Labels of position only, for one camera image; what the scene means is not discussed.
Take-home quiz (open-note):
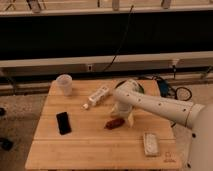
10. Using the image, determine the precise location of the dark red pepper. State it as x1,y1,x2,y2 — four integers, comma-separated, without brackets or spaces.
105,118,125,130

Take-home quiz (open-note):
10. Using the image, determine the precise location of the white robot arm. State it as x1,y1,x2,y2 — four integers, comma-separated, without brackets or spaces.
113,79,213,171

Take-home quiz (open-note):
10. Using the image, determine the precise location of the white rectangular sponge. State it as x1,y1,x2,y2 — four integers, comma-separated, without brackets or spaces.
143,133,159,156

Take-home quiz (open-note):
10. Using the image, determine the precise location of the clear plastic bottle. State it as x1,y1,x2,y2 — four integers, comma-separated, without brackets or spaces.
82,85,110,110

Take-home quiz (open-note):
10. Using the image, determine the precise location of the blue box on floor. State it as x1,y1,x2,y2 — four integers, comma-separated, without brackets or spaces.
157,81,170,97

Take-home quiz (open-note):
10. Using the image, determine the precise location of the black smartphone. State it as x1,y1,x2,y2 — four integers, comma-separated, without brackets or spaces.
56,112,72,135

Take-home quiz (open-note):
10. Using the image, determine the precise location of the clear plastic cup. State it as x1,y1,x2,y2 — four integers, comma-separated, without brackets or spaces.
56,74,72,96

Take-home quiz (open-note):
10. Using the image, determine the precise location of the black object on floor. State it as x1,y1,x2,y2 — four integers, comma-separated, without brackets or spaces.
0,137,13,151

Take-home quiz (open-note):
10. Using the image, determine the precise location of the black coiled floor cable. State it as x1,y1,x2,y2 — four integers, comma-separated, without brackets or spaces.
151,77,193,102

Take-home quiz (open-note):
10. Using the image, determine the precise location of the black hanging cable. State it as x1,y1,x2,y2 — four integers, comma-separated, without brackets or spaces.
102,3,135,72

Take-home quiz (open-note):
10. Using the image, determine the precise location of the white wall outlet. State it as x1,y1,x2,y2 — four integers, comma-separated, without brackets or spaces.
88,64,93,72

